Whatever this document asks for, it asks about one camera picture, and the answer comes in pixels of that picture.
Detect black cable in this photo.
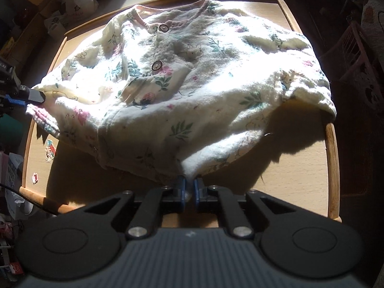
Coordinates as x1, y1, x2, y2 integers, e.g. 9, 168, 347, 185
0, 182, 59, 216

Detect blue and white box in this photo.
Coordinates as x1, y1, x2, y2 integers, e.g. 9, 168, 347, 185
5, 152, 25, 217

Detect white floral garment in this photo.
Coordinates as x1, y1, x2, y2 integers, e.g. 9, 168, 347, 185
25, 0, 336, 185

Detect low wooden table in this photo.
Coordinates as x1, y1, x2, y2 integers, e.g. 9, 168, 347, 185
18, 0, 343, 223

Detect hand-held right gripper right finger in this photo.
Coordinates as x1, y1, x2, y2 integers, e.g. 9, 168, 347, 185
194, 178, 298, 241

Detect patterned white bag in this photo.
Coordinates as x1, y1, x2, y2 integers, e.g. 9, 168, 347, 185
44, 10, 72, 38

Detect white plastic bag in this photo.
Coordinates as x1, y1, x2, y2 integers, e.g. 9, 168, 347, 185
55, 0, 99, 18

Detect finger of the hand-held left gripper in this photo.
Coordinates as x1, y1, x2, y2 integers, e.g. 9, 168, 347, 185
3, 85, 46, 108

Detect red cartoon sticker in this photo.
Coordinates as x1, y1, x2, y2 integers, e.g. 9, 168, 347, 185
44, 139, 57, 163

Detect heart patterned quilt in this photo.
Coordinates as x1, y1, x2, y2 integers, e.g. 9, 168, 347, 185
361, 0, 384, 32

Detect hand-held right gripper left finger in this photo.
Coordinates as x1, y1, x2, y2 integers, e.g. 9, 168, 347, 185
84, 175, 187, 241

